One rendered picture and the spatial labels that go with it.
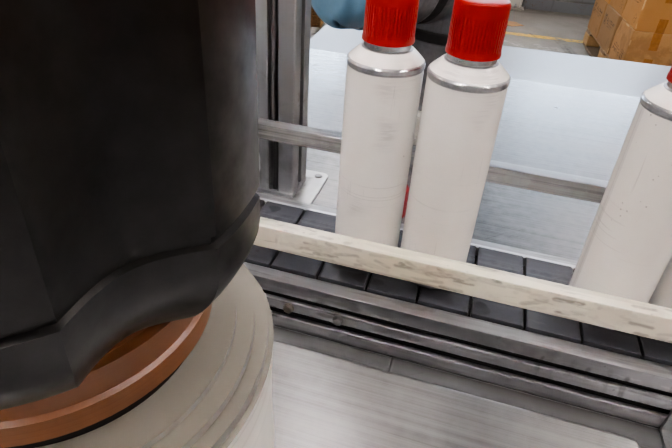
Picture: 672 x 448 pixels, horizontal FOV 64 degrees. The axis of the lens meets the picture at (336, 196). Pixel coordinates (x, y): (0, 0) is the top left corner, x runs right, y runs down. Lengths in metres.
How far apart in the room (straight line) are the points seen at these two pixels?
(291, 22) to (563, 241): 0.35
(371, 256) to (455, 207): 0.07
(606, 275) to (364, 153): 0.18
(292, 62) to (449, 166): 0.22
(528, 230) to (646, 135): 0.26
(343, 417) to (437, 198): 0.15
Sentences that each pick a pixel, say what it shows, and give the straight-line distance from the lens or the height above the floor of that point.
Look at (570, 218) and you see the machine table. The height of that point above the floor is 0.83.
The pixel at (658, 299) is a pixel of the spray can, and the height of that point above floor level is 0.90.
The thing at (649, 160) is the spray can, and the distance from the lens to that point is 0.36.
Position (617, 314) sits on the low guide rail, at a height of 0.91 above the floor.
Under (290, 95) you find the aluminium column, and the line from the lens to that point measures 0.53.
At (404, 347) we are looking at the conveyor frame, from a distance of 0.42.
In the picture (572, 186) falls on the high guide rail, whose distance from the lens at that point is 0.42.
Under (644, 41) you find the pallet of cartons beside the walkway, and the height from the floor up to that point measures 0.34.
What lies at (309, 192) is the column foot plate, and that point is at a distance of 0.60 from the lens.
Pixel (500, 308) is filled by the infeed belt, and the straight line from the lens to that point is 0.41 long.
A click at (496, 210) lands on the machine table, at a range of 0.62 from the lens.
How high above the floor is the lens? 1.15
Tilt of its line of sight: 32 degrees down
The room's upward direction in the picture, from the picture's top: 4 degrees clockwise
